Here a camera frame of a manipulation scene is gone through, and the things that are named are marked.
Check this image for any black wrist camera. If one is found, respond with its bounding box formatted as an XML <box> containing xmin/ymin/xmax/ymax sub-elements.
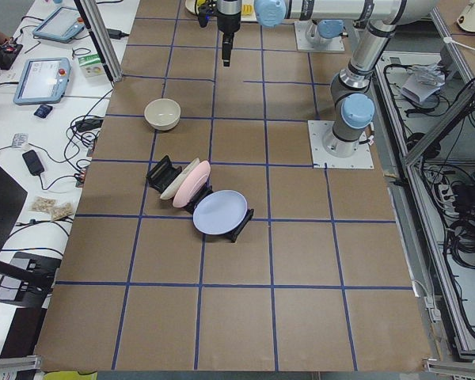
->
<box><xmin>194</xmin><ymin>0</ymin><xmax>217</xmax><ymax>28</ymax></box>

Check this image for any far teach pendant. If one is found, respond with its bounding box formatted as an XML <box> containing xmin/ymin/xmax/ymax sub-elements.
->
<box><xmin>32</xmin><ymin>6</ymin><xmax>85</xmax><ymax>43</ymax></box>

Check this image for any cream bowl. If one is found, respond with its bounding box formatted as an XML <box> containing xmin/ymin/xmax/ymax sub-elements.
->
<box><xmin>144</xmin><ymin>98</ymin><xmax>181</xmax><ymax>131</ymax></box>

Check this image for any aluminium frame post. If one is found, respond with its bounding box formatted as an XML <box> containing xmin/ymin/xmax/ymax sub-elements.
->
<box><xmin>74</xmin><ymin>0</ymin><xmax>124</xmax><ymax>83</ymax></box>

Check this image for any black phone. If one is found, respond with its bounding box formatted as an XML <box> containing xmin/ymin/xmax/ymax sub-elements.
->
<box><xmin>22</xmin><ymin>150</ymin><xmax>45</xmax><ymax>176</ymax></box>

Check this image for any near teach pendant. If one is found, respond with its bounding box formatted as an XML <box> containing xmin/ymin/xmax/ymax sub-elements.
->
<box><xmin>13</xmin><ymin>57</ymin><xmax>71</xmax><ymax>105</ymax></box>

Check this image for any cream plate under lemon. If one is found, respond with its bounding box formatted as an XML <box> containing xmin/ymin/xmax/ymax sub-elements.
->
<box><xmin>185</xmin><ymin>0</ymin><xmax>207</xmax><ymax>16</ymax></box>

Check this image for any green white carton box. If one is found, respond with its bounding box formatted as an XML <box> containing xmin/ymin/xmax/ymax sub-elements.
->
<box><xmin>78</xmin><ymin>54</ymin><xmax>105</xmax><ymax>78</ymax></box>

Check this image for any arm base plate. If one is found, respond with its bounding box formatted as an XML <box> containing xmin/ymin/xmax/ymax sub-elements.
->
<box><xmin>308</xmin><ymin>120</ymin><xmax>374</xmax><ymax>169</ymax></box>
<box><xmin>294</xmin><ymin>19</ymin><xmax>345</xmax><ymax>53</ymax></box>

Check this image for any cream plate in rack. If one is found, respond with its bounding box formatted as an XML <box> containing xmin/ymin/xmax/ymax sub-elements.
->
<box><xmin>160</xmin><ymin>158</ymin><xmax>200</xmax><ymax>200</ymax></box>

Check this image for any cream rectangular tray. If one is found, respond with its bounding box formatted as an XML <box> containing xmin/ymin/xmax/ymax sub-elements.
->
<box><xmin>217</xmin><ymin>0</ymin><xmax>257</xmax><ymax>22</ymax></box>

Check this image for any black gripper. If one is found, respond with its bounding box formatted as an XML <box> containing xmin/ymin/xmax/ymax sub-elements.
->
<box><xmin>216</xmin><ymin>0</ymin><xmax>242</xmax><ymax>67</ymax></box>

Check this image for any blue plate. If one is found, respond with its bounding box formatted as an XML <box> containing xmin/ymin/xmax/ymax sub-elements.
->
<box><xmin>193</xmin><ymin>190</ymin><xmax>248</xmax><ymax>235</ymax></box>

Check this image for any teach pendant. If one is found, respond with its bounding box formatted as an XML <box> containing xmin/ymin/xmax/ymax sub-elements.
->
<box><xmin>13</xmin><ymin>57</ymin><xmax>71</xmax><ymax>105</ymax></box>
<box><xmin>32</xmin><ymin>6</ymin><xmax>85</xmax><ymax>43</ymax></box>

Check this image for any black plate rack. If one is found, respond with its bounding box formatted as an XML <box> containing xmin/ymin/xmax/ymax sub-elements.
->
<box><xmin>146</xmin><ymin>155</ymin><xmax>254</xmax><ymax>243</ymax></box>

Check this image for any black power adapter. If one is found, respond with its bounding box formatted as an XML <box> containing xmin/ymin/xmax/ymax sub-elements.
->
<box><xmin>106</xmin><ymin>28</ymin><xmax>129</xmax><ymax>40</ymax></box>

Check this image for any pink plate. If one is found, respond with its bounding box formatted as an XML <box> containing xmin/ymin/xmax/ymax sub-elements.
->
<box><xmin>173</xmin><ymin>161</ymin><xmax>211</xmax><ymax>208</ymax></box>

